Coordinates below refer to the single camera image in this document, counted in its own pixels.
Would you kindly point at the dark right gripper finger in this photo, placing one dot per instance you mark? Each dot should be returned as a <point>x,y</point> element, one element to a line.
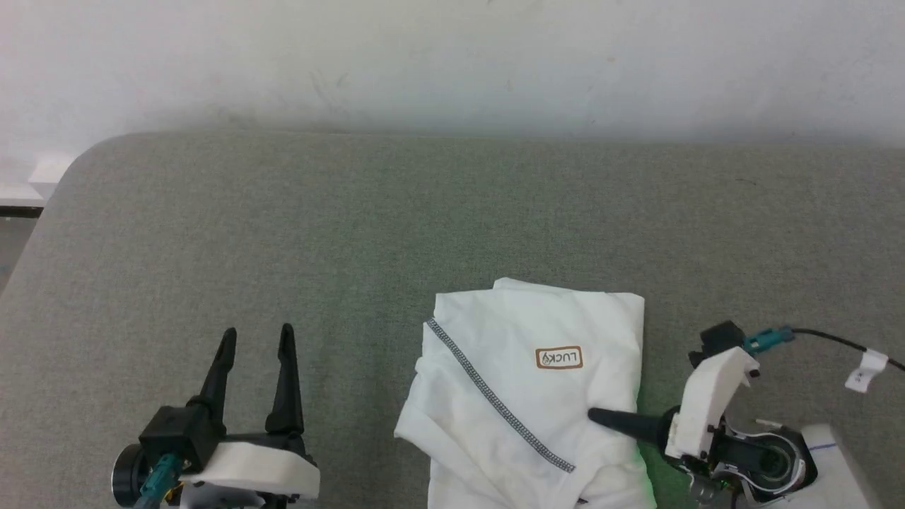
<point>633,425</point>

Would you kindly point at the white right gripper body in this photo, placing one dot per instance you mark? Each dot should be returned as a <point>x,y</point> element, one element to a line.
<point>710,396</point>

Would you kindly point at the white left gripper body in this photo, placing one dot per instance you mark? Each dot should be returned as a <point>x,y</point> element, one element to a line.
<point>261,466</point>

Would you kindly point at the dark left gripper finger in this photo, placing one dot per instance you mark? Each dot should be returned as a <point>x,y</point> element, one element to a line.
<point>287,389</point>
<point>218,375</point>

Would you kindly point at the white garment with brown label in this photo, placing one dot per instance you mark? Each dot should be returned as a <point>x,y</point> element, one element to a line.
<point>530,318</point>

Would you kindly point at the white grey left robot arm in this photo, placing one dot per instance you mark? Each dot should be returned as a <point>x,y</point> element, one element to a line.
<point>226,500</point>

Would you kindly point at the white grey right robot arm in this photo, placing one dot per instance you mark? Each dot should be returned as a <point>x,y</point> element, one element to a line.
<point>834,474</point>

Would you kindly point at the grey-green fabric sofa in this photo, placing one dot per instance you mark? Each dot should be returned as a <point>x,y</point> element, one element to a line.
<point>283,247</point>

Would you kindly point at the dark baseboard strip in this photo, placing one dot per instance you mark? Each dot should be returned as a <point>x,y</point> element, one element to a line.
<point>20,211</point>

